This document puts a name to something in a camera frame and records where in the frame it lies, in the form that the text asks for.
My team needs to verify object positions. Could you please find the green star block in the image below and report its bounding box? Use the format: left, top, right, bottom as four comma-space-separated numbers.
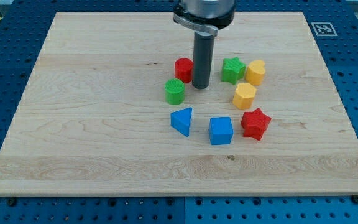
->
221, 57, 246, 85

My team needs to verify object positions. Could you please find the blue triangle block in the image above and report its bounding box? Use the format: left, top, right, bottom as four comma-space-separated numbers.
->
170, 107, 193, 137

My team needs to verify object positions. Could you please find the yellow heart block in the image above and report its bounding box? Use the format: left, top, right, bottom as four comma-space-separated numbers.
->
245, 60, 266, 86

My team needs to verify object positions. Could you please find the light wooden board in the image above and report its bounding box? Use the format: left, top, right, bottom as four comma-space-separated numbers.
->
0, 12, 358, 197

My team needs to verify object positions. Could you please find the green cylinder block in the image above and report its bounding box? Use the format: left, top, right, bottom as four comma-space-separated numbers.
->
164, 78, 185, 105

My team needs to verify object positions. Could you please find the red cylinder block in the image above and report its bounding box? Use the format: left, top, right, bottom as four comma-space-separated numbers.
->
174, 58, 193, 83

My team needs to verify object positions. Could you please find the blue cube block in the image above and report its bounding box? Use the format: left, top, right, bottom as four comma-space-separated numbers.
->
209, 117, 234, 145

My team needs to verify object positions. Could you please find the white fiducial marker tag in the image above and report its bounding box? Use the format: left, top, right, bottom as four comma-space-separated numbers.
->
311, 22, 337, 37

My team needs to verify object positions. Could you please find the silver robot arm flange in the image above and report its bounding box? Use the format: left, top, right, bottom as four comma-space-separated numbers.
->
173, 0, 237, 37

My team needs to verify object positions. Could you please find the yellow hexagon block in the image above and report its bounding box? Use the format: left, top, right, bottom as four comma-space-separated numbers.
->
232, 83, 257, 109

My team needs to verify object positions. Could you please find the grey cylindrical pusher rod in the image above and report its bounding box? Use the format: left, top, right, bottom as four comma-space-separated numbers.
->
192, 32, 214, 89

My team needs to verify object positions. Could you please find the red star block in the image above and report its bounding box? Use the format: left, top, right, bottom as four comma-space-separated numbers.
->
241, 108, 272, 141

